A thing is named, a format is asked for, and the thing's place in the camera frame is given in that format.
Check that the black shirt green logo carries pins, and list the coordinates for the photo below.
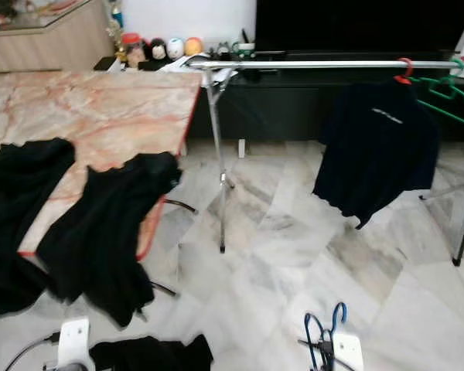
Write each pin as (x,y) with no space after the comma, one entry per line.
(147,355)

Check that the blue plastic hanger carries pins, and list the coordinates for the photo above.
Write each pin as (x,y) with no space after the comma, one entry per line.
(340,309)

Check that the red plastic hanger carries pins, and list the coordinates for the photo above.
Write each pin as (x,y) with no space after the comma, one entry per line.
(402,79)

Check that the green plastic hanger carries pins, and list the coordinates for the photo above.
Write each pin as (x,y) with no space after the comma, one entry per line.
(441,81)

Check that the marble table red rim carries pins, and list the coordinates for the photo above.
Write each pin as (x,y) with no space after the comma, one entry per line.
(100,116)

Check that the wooden cabinet glass top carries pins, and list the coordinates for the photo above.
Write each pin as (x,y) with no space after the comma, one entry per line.
(46,50)

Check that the black monkey ball toy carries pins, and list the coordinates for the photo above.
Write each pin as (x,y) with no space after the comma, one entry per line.
(156,50)

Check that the white ball toy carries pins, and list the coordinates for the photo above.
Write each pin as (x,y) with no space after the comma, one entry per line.
(175,48)

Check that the black TV cabinet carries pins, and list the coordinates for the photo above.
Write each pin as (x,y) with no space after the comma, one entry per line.
(278,112)

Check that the silver clothes rack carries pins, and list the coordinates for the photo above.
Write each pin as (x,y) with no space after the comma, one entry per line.
(325,65)

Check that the navy blue shirt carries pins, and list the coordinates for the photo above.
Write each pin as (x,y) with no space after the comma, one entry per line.
(371,154)

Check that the black television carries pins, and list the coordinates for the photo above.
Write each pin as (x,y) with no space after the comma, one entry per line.
(363,27)

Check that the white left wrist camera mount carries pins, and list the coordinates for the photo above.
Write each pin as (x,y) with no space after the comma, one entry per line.
(73,340)

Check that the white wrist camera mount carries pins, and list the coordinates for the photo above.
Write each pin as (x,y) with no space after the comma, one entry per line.
(346,354)
(73,340)

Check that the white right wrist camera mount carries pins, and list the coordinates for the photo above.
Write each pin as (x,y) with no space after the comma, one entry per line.
(346,354)

